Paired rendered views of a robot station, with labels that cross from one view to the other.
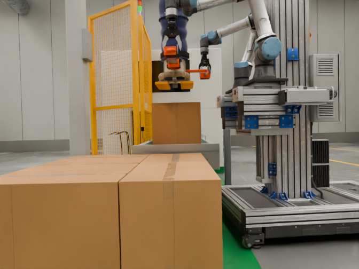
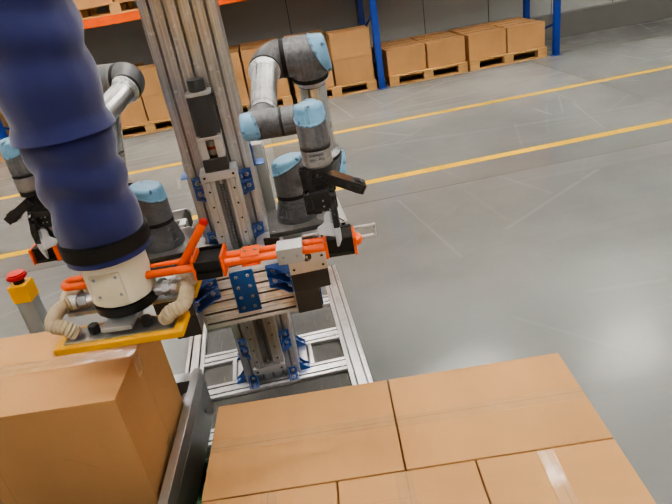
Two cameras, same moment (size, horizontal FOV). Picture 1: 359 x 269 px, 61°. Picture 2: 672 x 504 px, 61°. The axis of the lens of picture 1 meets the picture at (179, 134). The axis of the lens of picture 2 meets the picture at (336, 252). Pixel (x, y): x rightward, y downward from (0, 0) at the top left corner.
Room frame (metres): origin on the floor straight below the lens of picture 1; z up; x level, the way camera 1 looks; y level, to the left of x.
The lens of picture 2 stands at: (1.83, 1.40, 1.87)
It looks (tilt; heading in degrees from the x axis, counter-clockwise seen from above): 27 degrees down; 271
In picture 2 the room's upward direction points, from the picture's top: 10 degrees counter-clockwise
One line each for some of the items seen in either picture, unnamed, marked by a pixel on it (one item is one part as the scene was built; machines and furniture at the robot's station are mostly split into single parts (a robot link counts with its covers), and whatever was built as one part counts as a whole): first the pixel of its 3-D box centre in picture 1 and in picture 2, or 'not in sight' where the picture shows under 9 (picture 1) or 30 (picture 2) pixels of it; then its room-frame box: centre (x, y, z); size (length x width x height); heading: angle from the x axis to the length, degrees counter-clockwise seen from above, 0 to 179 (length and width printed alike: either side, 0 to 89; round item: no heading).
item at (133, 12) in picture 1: (112, 102); not in sight; (3.45, 0.74, 1.05); 0.87 x 0.10 x 2.10; 52
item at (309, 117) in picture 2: (172, 0); (311, 125); (1.86, 0.03, 1.52); 0.09 x 0.08 x 0.11; 89
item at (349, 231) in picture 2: (170, 52); (340, 242); (1.84, 0.04, 1.20); 0.08 x 0.07 x 0.05; 179
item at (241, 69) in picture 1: (241, 69); (149, 201); (2.48, -0.52, 1.20); 0.13 x 0.12 x 0.14; 162
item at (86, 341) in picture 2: (163, 84); (121, 328); (2.44, 0.12, 1.10); 0.34 x 0.10 x 0.05; 179
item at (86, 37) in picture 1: (87, 45); not in sight; (3.20, 0.94, 1.62); 0.20 x 0.05 x 0.30; 0
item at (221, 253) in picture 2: (173, 64); (210, 261); (2.19, 0.03, 1.20); 0.10 x 0.08 x 0.06; 89
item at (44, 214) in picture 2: (204, 59); (42, 207); (2.70, -0.24, 1.34); 0.09 x 0.08 x 0.12; 179
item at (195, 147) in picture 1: (176, 148); (181, 445); (2.44, 0.03, 0.58); 0.70 x 0.03 x 0.06; 90
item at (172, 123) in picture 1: (177, 127); (60, 419); (2.78, 0.02, 0.75); 0.60 x 0.40 x 0.40; 179
